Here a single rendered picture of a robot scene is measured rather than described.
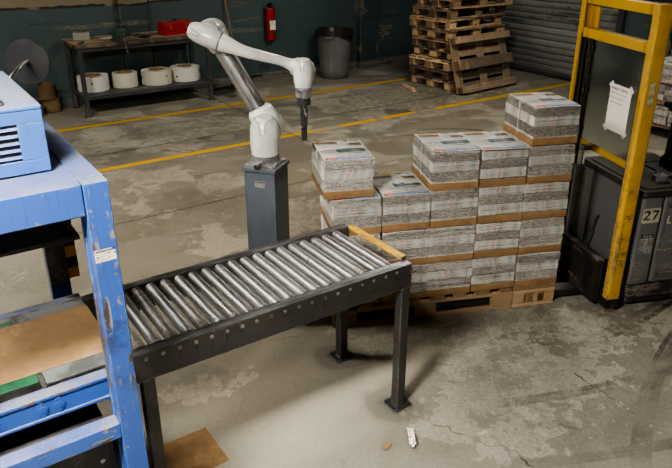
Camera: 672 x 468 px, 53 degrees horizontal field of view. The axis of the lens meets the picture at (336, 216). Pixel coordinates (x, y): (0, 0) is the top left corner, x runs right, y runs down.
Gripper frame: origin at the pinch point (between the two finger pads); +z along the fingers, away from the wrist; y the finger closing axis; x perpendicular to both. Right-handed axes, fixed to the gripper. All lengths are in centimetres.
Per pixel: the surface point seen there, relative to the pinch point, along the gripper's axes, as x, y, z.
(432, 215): -71, -18, 48
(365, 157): -31.1, -16.3, 10.6
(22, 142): 107, -155, -48
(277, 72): -74, 713, 105
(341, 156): -18.4, -13.0, 10.2
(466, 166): -90, -18, 19
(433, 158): -70, -18, 13
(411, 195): -58, -18, 34
